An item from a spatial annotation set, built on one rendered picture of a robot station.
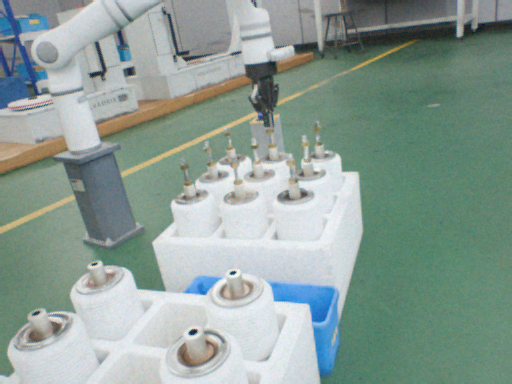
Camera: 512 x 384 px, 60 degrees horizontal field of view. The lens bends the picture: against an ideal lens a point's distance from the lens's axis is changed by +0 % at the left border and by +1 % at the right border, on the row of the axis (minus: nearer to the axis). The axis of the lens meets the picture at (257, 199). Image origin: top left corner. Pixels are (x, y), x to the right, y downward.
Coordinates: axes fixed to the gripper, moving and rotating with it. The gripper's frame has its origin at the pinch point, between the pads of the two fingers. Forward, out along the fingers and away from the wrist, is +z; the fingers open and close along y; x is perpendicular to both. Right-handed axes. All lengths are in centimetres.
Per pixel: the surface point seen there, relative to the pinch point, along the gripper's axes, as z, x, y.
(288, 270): 22.1, 14.5, 29.9
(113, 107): 21, -184, -130
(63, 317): 9, -3, 65
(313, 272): 22.2, 19.5, 29.3
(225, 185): 11.0, -6.0, 15.3
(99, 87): 7, -195, -134
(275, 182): 10.8, 6.0, 13.1
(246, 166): 11.2, -7.1, 2.5
